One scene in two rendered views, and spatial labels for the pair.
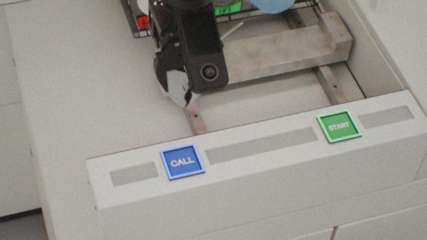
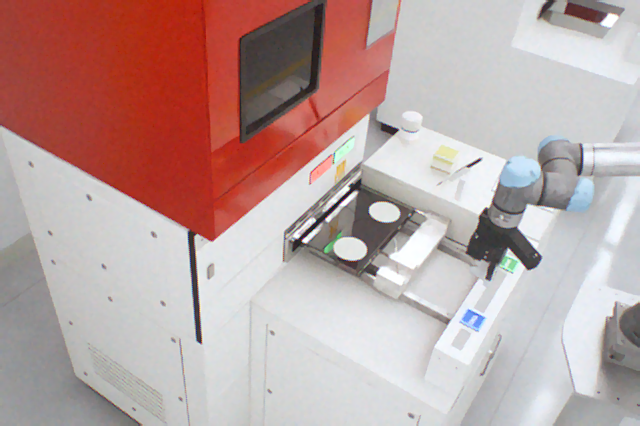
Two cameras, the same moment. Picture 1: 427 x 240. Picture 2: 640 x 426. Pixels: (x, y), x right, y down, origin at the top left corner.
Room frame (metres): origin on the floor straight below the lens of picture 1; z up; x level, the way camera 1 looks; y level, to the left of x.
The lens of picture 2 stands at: (0.15, 1.04, 2.19)
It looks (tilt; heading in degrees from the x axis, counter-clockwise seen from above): 41 degrees down; 322
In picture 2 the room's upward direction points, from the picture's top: 6 degrees clockwise
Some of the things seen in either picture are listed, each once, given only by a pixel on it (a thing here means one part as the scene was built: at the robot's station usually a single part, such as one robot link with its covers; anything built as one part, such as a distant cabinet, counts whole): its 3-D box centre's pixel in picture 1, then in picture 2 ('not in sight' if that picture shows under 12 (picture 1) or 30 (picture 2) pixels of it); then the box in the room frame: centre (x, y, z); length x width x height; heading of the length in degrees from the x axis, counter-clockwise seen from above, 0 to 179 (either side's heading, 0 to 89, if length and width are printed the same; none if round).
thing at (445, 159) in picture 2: not in sight; (445, 160); (1.26, -0.35, 1.00); 0.07 x 0.07 x 0.07; 26
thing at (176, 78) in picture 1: (171, 76); (481, 273); (0.74, 0.06, 1.14); 0.06 x 0.03 x 0.09; 22
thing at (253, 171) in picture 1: (260, 171); (485, 306); (0.78, -0.09, 0.89); 0.55 x 0.09 x 0.14; 112
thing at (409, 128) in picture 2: not in sight; (410, 127); (1.46, -0.37, 1.01); 0.07 x 0.07 x 0.10
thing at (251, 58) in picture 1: (251, 58); (413, 255); (1.06, -0.06, 0.87); 0.36 x 0.08 x 0.03; 112
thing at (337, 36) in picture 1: (335, 31); (437, 220); (1.12, -0.22, 0.89); 0.08 x 0.03 x 0.03; 22
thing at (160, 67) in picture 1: (171, 64); (493, 265); (0.72, 0.06, 1.19); 0.05 x 0.02 x 0.09; 112
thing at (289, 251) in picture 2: not in sight; (325, 213); (1.33, 0.08, 0.89); 0.44 x 0.02 x 0.10; 112
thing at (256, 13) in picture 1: (229, 18); (388, 240); (1.13, -0.02, 0.90); 0.38 x 0.01 x 0.01; 112
